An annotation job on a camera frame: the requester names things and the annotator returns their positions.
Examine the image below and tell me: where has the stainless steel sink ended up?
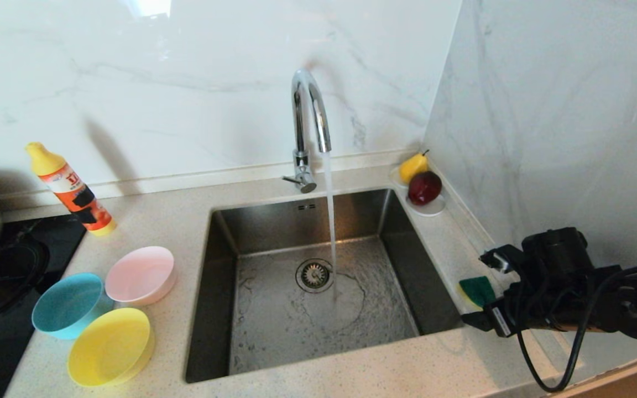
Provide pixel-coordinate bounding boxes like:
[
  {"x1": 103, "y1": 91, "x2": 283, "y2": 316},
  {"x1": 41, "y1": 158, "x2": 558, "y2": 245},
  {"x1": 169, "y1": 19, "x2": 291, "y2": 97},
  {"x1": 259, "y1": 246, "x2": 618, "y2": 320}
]
[{"x1": 186, "y1": 188, "x2": 467, "y2": 384}]

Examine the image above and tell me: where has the pink plastic bowl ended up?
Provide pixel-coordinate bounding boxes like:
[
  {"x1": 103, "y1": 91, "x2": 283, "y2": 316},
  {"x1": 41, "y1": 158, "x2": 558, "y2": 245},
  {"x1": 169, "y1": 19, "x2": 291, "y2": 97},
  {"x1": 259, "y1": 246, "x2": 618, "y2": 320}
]
[{"x1": 105, "y1": 246, "x2": 178, "y2": 307}]

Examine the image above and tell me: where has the blue plastic bowl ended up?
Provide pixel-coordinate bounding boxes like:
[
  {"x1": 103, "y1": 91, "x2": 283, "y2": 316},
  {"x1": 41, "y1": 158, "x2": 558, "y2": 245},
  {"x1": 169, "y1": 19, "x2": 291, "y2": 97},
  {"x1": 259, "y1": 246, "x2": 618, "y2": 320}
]
[{"x1": 32, "y1": 273, "x2": 114, "y2": 340}]

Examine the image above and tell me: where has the yellow plastic bowl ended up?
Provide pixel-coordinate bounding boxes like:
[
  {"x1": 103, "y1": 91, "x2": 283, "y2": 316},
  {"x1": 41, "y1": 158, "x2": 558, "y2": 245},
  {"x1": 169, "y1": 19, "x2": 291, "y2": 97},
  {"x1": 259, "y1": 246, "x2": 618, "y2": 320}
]
[{"x1": 67, "y1": 307, "x2": 155, "y2": 387}]

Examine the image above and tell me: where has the orange dish soap bottle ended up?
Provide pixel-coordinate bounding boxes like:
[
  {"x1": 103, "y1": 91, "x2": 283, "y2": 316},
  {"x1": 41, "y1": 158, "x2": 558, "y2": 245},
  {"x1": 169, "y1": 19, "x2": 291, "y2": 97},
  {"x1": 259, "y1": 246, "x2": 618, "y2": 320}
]
[{"x1": 25, "y1": 142, "x2": 118, "y2": 237}]

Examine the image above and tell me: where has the chrome gooseneck faucet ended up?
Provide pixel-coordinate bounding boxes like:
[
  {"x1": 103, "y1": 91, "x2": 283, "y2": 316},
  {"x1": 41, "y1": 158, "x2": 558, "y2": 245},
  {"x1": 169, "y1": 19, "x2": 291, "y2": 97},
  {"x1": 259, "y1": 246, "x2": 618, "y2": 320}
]
[{"x1": 281, "y1": 69, "x2": 332, "y2": 194}]

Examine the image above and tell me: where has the yellow pear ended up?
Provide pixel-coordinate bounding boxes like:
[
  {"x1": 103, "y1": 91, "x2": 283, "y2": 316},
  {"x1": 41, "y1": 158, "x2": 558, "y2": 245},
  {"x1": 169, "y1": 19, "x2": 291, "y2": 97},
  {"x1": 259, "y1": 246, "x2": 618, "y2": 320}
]
[{"x1": 399, "y1": 149, "x2": 430, "y2": 184}]

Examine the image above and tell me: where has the metal sink drain strainer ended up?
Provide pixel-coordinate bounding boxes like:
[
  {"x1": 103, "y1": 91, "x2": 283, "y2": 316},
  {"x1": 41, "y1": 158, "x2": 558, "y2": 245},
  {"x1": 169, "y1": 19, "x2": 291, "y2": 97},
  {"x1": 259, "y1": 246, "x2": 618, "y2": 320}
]
[{"x1": 295, "y1": 259, "x2": 335, "y2": 294}]

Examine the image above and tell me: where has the green and yellow sponge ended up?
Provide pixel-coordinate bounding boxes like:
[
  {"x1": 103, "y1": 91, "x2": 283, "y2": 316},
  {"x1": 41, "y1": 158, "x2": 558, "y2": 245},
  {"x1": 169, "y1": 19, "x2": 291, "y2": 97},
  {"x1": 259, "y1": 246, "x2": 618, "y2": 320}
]
[{"x1": 458, "y1": 275, "x2": 497, "y2": 310}]

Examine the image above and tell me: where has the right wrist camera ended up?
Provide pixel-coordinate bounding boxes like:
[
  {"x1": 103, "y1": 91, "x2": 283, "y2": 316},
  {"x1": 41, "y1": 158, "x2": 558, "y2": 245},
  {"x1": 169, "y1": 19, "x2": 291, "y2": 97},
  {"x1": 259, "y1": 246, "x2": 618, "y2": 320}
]
[{"x1": 479, "y1": 245, "x2": 525, "y2": 275}]

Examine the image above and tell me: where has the red apple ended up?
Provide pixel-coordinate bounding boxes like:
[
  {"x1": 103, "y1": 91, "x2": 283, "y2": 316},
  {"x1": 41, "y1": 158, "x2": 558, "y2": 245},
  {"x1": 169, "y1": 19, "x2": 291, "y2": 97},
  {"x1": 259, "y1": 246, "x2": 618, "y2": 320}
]
[{"x1": 408, "y1": 170, "x2": 443, "y2": 206}]

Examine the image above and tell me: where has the small white dish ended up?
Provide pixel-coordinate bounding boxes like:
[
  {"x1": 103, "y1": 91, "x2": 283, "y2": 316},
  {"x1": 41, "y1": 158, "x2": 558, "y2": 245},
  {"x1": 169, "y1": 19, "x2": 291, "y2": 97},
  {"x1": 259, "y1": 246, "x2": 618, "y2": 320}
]
[{"x1": 389, "y1": 165, "x2": 446, "y2": 217}]

